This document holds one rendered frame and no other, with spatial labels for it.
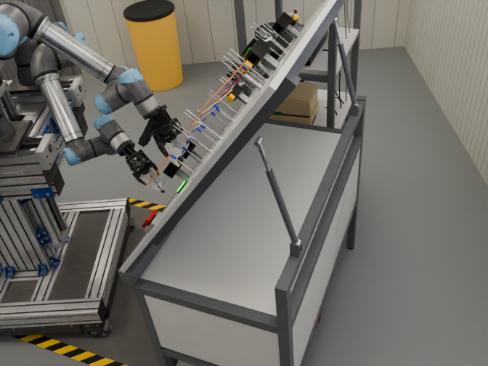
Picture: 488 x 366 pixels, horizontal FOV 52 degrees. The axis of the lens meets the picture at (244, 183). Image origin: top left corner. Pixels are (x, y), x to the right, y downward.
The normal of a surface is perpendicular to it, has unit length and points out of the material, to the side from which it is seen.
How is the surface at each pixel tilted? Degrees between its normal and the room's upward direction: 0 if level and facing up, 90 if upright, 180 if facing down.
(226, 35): 90
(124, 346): 0
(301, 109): 90
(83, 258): 0
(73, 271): 0
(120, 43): 90
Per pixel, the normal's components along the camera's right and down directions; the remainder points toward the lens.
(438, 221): -0.08, -0.77
